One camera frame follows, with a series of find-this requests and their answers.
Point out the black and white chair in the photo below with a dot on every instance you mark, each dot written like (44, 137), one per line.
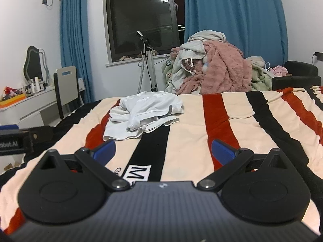
(66, 85)

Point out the orange box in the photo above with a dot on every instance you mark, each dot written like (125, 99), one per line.
(12, 98)

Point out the small pink cloth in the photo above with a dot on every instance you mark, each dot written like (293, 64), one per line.
(278, 70)

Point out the grey hoodie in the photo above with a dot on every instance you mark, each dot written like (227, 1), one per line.
(194, 45)

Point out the black wall charger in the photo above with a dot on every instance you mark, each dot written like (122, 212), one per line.
(318, 56)

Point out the white dresser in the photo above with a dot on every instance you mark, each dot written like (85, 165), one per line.
(22, 105)

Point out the dark window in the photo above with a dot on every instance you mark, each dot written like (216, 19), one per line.
(141, 12)

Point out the silver tripod stand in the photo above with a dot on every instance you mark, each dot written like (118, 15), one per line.
(151, 63)

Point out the black armchair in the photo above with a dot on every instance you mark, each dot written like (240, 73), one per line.
(300, 77)

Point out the dark wall socket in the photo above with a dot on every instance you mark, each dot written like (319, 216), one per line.
(45, 1)

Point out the red black cream striped blanket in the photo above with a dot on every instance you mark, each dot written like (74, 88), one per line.
(191, 121)

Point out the blue curtain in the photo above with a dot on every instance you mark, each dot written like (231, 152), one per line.
(232, 10)
(75, 37)

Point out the group of cosmetic bottles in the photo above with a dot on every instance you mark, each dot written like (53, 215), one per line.
(36, 83)

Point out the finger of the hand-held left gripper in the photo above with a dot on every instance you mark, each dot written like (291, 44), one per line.
(43, 133)

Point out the light green printed cloth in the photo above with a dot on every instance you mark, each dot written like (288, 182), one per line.
(167, 68)

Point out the pale green blanket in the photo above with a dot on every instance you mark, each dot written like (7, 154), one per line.
(260, 74)

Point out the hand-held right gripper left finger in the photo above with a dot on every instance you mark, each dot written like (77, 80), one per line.
(104, 152)

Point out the plush toys on windowsill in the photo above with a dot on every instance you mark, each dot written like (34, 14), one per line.
(127, 57)

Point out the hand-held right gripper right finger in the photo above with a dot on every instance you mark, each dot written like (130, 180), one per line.
(222, 154)

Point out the wavy frame mirror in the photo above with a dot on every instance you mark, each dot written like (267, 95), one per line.
(32, 63)

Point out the white t-shirt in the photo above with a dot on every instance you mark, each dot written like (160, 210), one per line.
(143, 111)

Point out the pile of clothes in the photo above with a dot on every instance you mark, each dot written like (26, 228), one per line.
(224, 68)

